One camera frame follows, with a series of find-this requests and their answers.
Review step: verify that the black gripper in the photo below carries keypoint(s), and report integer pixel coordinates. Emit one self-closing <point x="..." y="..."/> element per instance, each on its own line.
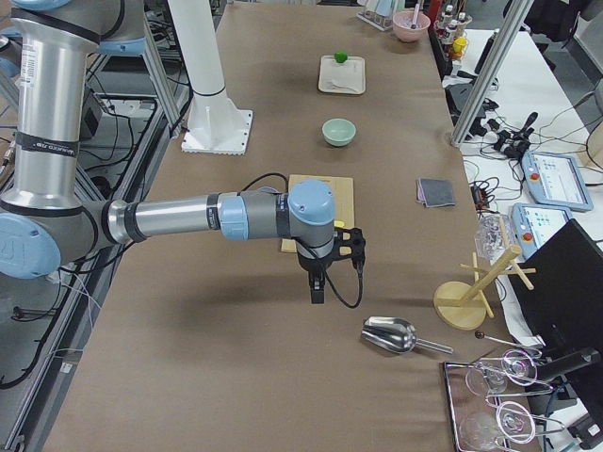
<point x="311" y="264"/>

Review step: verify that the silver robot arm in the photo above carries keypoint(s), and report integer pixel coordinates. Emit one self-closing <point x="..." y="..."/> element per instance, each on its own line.
<point x="44" y="225"/>

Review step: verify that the light green ceramic bowl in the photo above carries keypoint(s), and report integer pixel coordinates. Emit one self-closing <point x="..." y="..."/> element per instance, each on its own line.
<point x="338" y="132"/>

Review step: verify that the pink bowl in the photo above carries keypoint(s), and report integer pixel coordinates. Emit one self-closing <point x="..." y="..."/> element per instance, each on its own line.
<point x="407" y="31"/>

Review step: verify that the bamboo cutting board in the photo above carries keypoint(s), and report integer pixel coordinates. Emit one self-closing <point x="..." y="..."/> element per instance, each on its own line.
<point x="304" y="216"/>

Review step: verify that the metal scoop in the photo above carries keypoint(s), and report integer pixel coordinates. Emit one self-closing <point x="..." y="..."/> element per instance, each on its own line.
<point x="397" y="335"/>

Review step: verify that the grey folded cloth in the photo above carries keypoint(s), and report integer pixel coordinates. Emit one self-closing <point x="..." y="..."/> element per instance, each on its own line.
<point x="435" y="192"/>

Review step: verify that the wooden mug tree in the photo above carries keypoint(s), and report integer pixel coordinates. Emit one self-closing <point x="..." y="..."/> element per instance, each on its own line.
<point x="464" y="306"/>

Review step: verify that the cream rabbit tray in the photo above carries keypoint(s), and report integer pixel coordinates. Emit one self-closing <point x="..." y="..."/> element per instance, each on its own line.
<point x="348" y="77"/>

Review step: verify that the green lime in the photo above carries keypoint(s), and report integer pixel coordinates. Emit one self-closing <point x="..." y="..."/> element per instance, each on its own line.
<point x="340" y="57"/>

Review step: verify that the near teach pendant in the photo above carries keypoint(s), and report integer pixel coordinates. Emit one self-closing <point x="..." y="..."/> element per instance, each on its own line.
<point x="535" y="224"/>

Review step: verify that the teach pendant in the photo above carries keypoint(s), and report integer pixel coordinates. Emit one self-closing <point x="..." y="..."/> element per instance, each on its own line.
<point x="535" y="224"/>
<point x="555" y="179"/>

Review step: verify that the black monitor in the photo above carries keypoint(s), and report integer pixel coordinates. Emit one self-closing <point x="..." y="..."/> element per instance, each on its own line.
<point x="564" y="307"/>

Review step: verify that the far teach pendant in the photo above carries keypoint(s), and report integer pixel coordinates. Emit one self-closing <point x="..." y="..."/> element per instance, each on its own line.
<point x="555" y="179"/>

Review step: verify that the metal muddler stick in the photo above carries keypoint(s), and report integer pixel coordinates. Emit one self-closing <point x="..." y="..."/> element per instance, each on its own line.
<point x="417" y="9"/>

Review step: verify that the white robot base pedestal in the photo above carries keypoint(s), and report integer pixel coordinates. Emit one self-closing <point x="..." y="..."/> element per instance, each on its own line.
<point x="214" y="123"/>

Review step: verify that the wire glass rack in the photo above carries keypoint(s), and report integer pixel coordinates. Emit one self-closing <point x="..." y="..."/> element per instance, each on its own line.
<point x="504" y="402"/>

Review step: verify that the aluminium frame post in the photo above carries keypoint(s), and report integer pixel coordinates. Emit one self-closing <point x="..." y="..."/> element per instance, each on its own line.
<point x="514" y="18"/>

